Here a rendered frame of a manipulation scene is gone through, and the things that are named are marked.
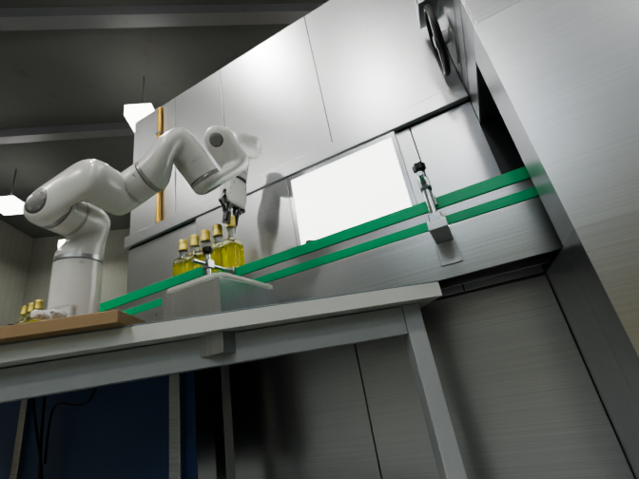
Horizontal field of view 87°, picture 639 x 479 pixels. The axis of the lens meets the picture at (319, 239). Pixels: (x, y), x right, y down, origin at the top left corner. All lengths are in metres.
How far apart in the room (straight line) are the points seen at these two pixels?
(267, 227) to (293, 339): 0.64
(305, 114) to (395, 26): 0.47
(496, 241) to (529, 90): 0.31
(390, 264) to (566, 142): 0.43
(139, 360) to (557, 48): 1.00
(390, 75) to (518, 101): 0.71
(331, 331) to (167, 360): 0.33
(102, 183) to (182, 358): 0.41
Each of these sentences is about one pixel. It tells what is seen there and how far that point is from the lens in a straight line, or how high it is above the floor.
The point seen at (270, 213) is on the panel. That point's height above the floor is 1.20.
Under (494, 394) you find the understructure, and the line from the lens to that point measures 1.03.
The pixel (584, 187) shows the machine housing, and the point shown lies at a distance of 0.72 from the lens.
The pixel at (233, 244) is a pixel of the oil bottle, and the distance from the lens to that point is 1.17.
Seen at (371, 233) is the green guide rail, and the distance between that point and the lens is 0.92.
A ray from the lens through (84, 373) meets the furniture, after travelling 0.83.
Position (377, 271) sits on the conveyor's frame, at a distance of 0.87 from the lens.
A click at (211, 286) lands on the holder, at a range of 0.76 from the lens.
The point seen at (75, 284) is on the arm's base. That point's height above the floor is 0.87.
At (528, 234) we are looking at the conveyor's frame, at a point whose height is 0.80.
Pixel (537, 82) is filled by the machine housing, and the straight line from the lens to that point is 0.82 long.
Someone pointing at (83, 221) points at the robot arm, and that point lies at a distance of 0.95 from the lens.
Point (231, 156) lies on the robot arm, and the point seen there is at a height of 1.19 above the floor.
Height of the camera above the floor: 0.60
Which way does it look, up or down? 22 degrees up
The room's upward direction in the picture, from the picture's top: 10 degrees counter-clockwise
